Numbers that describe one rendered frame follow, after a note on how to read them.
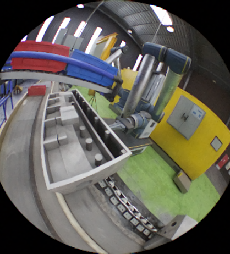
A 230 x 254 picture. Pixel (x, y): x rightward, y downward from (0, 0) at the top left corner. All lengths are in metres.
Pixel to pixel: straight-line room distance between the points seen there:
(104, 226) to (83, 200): 0.18
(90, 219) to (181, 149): 2.29
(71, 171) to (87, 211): 0.25
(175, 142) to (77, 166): 2.25
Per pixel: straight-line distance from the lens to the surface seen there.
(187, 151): 2.42
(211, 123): 2.39
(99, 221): 0.51
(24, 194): 0.58
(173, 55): 0.68
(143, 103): 1.23
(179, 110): 2.07
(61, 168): 0.37
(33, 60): 0.46
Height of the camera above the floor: 1.24
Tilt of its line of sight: 30 degrees down
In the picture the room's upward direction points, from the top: 24 degrees clockwise
